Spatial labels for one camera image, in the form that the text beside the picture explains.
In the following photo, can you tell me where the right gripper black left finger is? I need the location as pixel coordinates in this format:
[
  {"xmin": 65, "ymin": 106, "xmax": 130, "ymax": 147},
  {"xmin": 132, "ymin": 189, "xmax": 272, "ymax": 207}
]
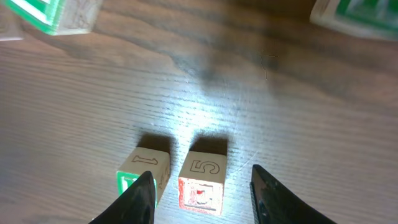
[{"xmin": 89, "ymin": 171, "xmax": 156, "ymax": 224}]

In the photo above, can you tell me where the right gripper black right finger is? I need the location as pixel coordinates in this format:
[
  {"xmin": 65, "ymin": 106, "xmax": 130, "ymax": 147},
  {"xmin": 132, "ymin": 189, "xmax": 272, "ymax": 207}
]
[{"xmin": 250, "ymin": 164, "xmax": 335, "ymax": 224}]

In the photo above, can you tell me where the red E wooden block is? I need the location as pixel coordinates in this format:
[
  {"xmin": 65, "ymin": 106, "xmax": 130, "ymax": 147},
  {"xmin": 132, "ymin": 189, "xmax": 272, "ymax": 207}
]
[{"xmin": 178, "ymin": 151, "xmax": 227, "ymax": 215}]

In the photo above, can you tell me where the green B wooden block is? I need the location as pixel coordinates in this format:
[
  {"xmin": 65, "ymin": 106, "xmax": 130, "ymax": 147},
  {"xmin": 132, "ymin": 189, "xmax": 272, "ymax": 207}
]
[{"xmin": 2, "ymin": 0, "xmax": 103, "ymax": 35}]

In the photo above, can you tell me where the green R wooden block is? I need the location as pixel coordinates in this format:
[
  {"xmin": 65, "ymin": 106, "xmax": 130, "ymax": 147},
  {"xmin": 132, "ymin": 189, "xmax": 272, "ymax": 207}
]
[{"xmin": 310, "ymin": 0, "xmax": 397, "ymax": 41}]

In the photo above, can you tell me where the green V wooden block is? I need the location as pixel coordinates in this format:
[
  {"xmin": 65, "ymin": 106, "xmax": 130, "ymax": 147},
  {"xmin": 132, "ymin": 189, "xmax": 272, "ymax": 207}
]
[{"xmin": 0, "ymin": 4, "xmax": 23, "ymax": 41}]

